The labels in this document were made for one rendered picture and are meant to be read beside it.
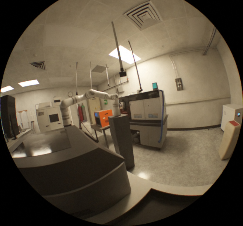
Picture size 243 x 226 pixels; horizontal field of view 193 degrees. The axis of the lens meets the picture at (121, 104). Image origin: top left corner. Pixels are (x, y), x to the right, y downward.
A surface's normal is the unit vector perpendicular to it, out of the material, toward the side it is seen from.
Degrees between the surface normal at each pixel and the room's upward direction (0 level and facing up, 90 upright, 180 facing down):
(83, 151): 0
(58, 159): 0
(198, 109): 90
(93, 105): 90
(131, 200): 0
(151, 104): 90
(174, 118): 90
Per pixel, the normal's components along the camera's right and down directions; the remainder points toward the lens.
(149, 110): -0.68, 0.13
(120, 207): -0.15, -0.99
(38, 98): 0.72, -0.09
